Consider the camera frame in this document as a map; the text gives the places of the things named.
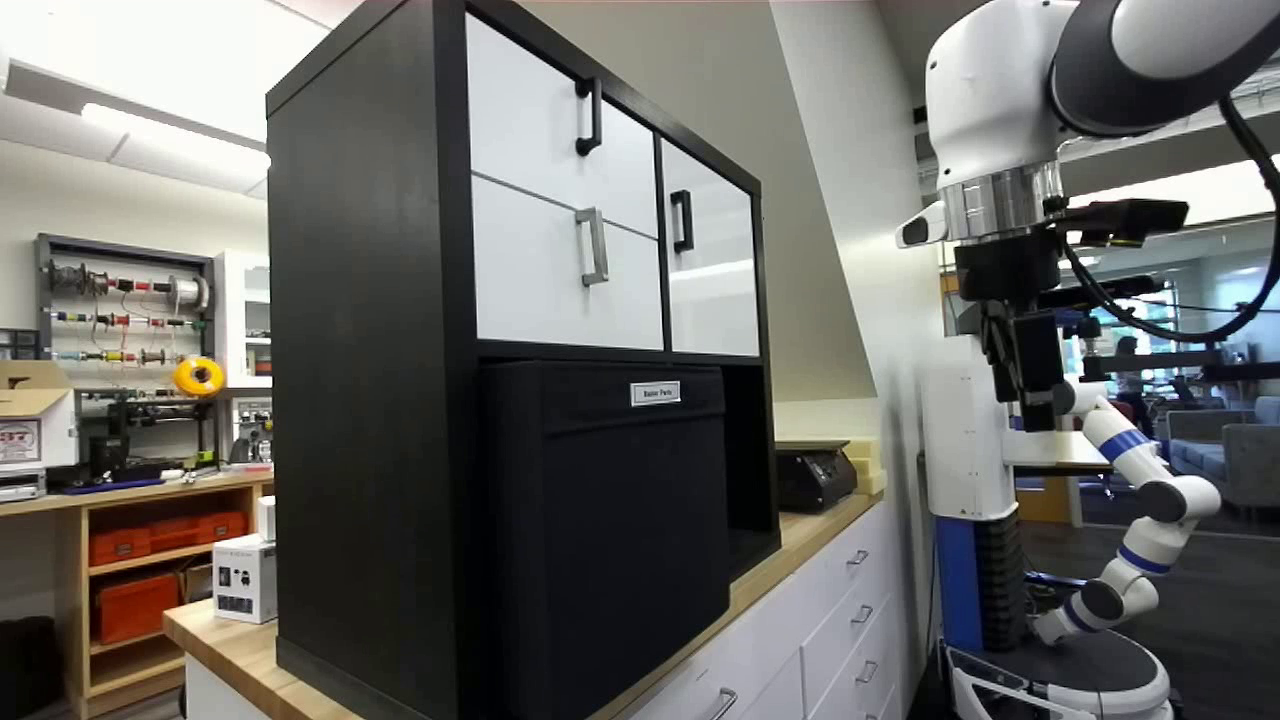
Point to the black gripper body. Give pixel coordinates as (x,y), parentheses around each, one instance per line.
(1011,286)

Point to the black fabric storage box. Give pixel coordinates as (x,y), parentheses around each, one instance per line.
(609,531)

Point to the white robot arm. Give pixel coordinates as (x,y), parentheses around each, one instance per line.
(1005,83)

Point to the white cabinet door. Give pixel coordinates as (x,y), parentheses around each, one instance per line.
(713,286)

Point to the white label on box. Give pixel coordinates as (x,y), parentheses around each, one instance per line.
(653,392)

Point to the white base cabinet drawers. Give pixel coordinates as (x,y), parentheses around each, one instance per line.
(812,634)

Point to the black cube cabinet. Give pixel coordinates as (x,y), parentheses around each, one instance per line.
(377,369)

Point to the small white cardboard box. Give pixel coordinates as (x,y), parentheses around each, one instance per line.
(244,578)

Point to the white and blue mobile robot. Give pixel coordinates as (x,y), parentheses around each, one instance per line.
(1023,643)

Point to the black device on counter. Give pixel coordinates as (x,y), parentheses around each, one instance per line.
(812,477)

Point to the lower white drawer front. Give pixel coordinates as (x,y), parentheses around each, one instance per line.
(528,254)

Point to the white drawer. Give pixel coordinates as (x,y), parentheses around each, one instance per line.
(526,121)
(528,254)

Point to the upper white drawer front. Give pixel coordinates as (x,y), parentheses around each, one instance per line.
(526,121)

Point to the yellow filament spool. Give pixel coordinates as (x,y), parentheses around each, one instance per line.
(198,376)

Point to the wooden workbench with shelves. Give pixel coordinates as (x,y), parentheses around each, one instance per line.
(122,560)

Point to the orange storage bin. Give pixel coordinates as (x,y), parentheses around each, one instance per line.
(133,605)

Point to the white carton on bench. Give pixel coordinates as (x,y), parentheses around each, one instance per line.
(37,424)

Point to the black door handle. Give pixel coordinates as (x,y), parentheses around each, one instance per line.
(680,222)

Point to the silver lower drawer handle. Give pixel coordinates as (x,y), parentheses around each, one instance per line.
(594,268)

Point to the black upper drawer handle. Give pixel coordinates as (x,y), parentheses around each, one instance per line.
(590,97)

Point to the wall tool rack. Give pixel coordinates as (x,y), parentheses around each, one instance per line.
(122,319)

